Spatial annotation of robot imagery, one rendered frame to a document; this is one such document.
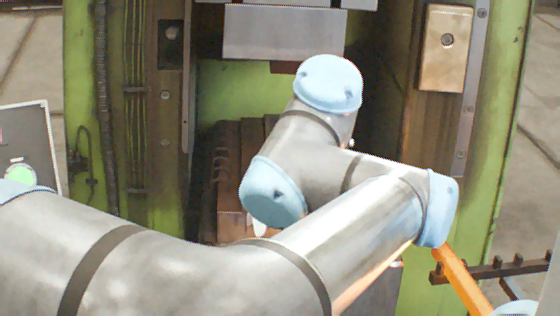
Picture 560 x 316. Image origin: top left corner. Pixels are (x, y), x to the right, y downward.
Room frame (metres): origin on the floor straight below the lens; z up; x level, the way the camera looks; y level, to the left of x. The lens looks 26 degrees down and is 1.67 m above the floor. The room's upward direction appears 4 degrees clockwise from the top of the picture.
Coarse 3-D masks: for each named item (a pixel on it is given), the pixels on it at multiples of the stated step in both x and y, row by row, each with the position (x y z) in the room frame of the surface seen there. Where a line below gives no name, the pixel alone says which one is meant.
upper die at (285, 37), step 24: (240, 0) 1.22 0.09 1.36; (240, 24) 1.20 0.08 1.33; (264, 24) 1.20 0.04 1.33; (288, 24) 1.20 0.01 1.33; (312, 24) 1.21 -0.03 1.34; (336, 24) 1.21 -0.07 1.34; (240, 48) 1.20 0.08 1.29; (264, 48) 1.20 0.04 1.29; (288, 48) 1.20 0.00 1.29; (312, 48) 1.21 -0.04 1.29; (336, 48) 1.21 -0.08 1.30
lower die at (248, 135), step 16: (240, 128) 1.57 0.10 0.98; (256, 128) 1.56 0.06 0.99; (224, 144) 1.48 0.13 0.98; (240, 144) 1.49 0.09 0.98; (256, 144) 1.47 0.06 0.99; (240, 160) 1.41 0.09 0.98; (224, 176) 1.34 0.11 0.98; (240, 176) 1.34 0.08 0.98; (224, 192) 1.27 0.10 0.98; (224, 208) 1.21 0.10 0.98; (240, 208) 1.21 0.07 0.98; (224, 224) 1.20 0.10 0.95; (240, 224) 1.20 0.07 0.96; (224, 240) 1.20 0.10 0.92
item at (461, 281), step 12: (432, 252) 1.17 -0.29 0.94; (444, 252) 1.15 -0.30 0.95; (444, 264) 1.12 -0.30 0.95; (456, 264) 1.11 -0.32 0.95; (456, 276) 1.07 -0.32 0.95; (468, 276) 1.07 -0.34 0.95; (456, 288) 1.06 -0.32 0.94; (468, 288) 1.03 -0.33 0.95; (468, 300) 1.01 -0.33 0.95; (480, 300) 1.00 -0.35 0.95; (480, 312) 0.96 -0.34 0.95
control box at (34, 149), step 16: (0, 112) 1.10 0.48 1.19; (16, 112) 1.11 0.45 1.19; (32, 112) 1.12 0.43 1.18; (48, 112) 1.14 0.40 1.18; (0, 128) 1.08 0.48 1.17; (16, 128) 1.10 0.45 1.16; (32, 128) 1.11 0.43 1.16; (48, 128) 1.12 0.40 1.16; (0, 144) 1.07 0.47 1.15; (16, 144) 1.08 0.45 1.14; (32, 144) 1.09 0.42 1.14; (48, 144) 1.11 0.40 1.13; (0, 160) 1.06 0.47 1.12; (16, 160) 1.07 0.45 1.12; (32, 160) 1.08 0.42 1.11; (48, 160) 1.09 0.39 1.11; (0, 176) 1.04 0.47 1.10; (32, 176) 1.06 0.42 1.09; (48, 176) 1.08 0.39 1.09
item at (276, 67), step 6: (270, 60) 1.33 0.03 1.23; (276, 60) 1.30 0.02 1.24; (270, 66) 1.31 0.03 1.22; (276, 66) 1.30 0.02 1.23; (282, 66) 1.30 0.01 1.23; (288, 66) 1.31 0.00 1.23; (294, 66) 1.31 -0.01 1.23; (270, 72) 1.30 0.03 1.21; (276, 72) 1.30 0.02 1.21; (282, 72) 1.30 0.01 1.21; (288, 72) 1.31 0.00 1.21; (294, 72) 1.31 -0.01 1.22
